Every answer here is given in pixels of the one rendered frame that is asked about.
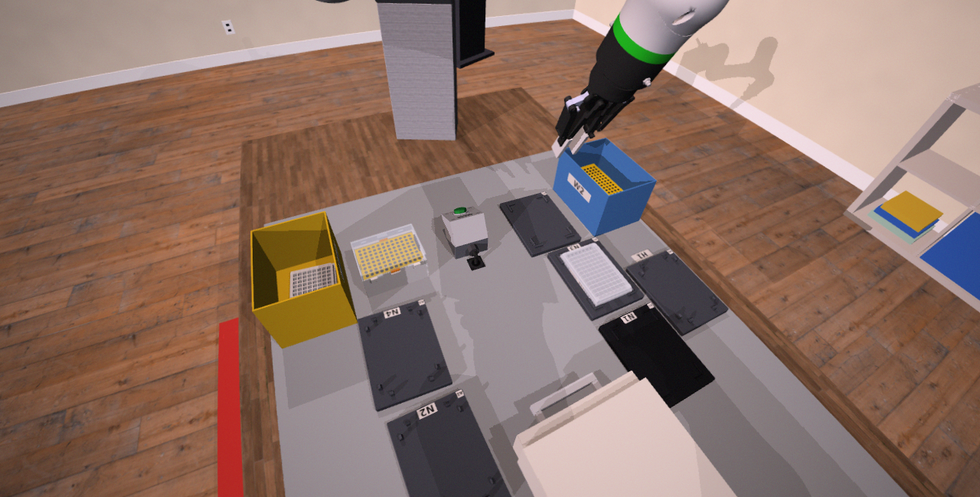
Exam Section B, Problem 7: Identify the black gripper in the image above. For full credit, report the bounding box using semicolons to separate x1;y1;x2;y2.
551;62;637;158

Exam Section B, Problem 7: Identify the blue open-top bin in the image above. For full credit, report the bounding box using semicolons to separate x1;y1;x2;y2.
553;138;657;237

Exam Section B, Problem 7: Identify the yellow open-top bin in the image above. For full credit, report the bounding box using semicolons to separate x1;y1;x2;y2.
250;211;358;348

